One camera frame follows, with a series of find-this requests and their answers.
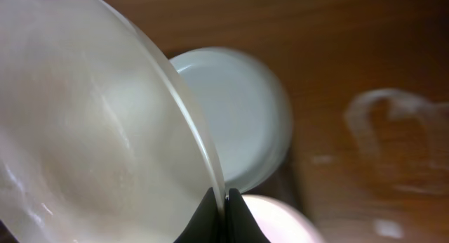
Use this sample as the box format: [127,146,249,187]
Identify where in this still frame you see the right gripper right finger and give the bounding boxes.
[225,188,270,243]

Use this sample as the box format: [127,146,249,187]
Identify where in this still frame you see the pinkish white plate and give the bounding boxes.
[242,195,326,243]

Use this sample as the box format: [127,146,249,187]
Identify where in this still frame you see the pale blue plate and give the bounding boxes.
[170,47,293,192]

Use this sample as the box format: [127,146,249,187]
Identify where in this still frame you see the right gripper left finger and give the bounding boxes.
[175,188,222,243]

